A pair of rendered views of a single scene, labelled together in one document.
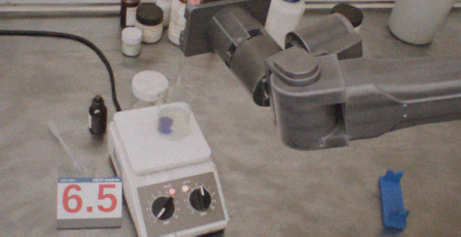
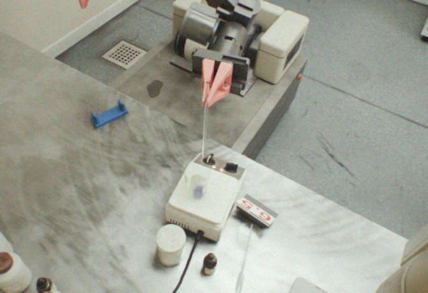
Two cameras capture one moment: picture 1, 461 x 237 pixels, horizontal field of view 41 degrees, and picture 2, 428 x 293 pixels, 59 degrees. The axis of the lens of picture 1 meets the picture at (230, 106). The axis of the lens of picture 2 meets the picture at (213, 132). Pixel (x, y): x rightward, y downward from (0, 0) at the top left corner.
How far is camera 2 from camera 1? 1.01 m
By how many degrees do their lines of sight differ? 79
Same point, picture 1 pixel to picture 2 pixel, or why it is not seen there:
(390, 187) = (100, 118)
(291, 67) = not seen: outside the picture
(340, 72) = not seen: outside the picture
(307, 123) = not seen: hidden behind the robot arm
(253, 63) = (242, 34)
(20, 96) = not seen: outside the picture
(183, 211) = (221, 164)
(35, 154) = (261, 272)
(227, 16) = (230, 53)
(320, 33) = (206, 14)
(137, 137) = (220, 197)
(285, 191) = (149, 155)
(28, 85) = not seen: outside the picture
